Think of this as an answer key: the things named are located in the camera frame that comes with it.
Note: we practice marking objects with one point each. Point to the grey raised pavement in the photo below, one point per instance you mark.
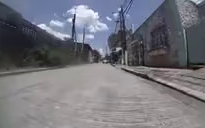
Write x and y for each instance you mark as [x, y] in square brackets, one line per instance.
[183, 81]

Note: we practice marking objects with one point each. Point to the roadside bushes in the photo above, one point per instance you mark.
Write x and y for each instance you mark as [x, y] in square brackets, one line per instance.
[33, 56]

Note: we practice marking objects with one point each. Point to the grey wall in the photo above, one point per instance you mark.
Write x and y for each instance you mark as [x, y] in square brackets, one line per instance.
[201, 36]

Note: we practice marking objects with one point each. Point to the utility pole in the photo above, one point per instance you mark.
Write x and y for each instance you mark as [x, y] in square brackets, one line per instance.
[124, 36]
[73, 30]
[83, 40]

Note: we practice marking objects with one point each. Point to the grey concrete building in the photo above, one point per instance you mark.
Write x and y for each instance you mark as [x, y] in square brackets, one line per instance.
[160, 40]

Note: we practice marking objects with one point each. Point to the grey concrete road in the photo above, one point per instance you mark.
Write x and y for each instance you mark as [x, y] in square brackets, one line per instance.
[90, 96]

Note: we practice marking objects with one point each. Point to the long dark wall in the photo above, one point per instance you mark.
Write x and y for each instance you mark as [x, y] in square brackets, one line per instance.
[23, 33]

